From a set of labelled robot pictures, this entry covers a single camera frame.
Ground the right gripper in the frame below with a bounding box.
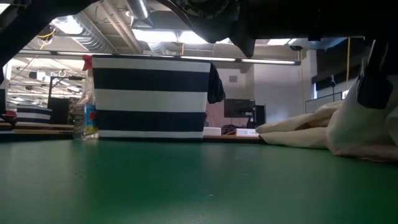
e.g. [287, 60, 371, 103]
[245, 0, 398, 75]

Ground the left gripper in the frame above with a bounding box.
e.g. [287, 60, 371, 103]
[158, 0, 256, 58]

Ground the linear ceiling lamp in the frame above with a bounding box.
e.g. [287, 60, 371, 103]
[17, 49, 93, 57]
[180, 55, 301, 65]

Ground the black computer monitor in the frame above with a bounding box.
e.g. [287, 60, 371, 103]
[223, 98, 257, 118]
[254, 105, 267, 126]

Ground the pink partition panel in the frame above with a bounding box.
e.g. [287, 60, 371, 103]
[205, 102, 225, 128]

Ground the white printed flat box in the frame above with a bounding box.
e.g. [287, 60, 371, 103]
[236, 128, 259, 137]

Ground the cream cloth garment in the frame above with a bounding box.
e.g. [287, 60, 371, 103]
[255, 100, 345, 149]

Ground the small white printed box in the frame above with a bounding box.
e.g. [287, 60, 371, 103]
[202, 126, 222, 136]

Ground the light wooden table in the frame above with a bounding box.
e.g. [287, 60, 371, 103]
[0, 123, 265, 141]

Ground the navy white striped basket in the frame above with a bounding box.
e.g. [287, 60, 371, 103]
[91, 55, 212, 139]
[15, 105, 53, 124]

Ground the green table mat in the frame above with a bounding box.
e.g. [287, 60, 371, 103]
[0, 139, 398, 224]

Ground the clear bottle with red cap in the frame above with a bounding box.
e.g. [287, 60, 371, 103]
[73, 55, 100, 140]

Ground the rectangular silver air duct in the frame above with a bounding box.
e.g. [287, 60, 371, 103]
[289, 37, 348, 50]

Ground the round silver air duct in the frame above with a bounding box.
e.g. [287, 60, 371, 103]
[126, 0, 150, 20]

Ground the ribbed silver air duct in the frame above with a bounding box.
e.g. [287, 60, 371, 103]
[51, 12, 116, 54]

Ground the yellow cable reel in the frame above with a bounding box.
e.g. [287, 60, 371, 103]
[35, 24, 57, 41]

